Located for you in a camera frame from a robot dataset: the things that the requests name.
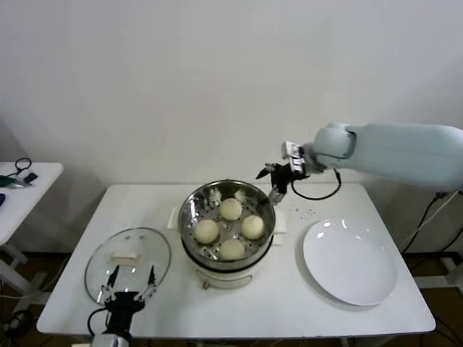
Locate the small black device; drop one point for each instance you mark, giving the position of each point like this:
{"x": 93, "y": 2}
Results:
{"x": 32, "y": 177}

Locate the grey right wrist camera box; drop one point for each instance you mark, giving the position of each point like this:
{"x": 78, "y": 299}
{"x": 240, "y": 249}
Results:
{"x": 293, "y": 155}

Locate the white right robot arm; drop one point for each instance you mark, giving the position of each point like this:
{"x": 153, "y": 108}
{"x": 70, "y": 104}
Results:
{"x": 398, "y": 152}

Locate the steel perforated steamer basket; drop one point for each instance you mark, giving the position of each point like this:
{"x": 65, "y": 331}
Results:
{"x": 191, "y": 209}

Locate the large white plate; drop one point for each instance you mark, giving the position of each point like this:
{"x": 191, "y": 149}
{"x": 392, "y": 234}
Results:
{"x": 347, "y": 260}

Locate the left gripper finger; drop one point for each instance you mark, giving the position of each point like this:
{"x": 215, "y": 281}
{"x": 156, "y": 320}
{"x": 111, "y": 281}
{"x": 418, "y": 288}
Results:
{"x": 150, "y": 289}
{"x": 108, "y": 292}

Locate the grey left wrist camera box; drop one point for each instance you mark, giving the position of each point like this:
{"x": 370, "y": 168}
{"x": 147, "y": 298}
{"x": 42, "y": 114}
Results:
{"x": 104, "y": 341}

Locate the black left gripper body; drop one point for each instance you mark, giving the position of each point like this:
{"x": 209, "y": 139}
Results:
{"x": 124, "y": 303}

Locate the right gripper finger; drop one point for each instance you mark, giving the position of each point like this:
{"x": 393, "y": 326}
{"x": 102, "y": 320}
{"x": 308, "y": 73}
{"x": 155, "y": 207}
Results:
{"x": 278, "y": 194}
{"x": 267, "y": 168}

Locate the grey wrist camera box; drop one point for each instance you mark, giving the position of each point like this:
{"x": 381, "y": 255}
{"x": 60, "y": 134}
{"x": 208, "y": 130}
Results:
{"x": 293, "y": 155}
{"x": 104, "y": 341}

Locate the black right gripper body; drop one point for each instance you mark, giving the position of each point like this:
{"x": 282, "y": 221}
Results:
{"x": 284, "y": 177}

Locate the round glass lid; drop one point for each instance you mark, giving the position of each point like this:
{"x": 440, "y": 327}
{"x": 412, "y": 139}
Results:
{"x": 124, "y": 257}

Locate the grey metal tool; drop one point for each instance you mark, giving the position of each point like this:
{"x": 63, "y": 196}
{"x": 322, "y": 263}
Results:
{"x": 21, "y": 184}

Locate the dark blue object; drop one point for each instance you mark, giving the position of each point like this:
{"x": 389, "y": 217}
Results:
{"x": 2, "y": 200}

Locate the white steamed baozi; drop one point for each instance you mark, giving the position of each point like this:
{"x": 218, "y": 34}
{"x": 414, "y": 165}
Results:
{"x": 232, "y": 250}
{"x": 253, "y": 227}
{"x": 231, "y": 209}
{"x": 206, "y": 232}

